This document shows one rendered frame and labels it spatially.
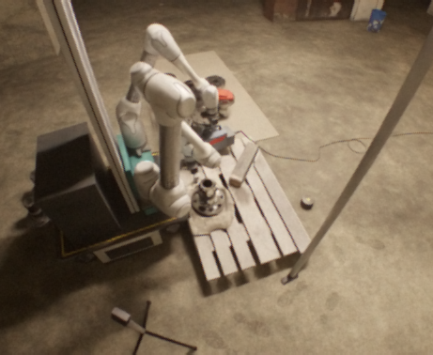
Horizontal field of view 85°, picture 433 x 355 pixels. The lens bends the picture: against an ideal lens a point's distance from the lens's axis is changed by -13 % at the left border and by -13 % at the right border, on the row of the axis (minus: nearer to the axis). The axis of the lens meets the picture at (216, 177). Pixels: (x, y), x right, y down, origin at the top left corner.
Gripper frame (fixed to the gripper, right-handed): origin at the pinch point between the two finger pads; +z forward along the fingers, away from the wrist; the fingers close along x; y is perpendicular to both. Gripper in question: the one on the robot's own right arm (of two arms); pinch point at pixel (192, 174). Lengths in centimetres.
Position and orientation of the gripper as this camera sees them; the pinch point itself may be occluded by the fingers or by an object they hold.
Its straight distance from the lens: 184.5
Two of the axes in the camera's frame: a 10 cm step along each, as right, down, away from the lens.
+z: 0.0, 6.2, 7.8
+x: 3.9, 7.2, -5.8
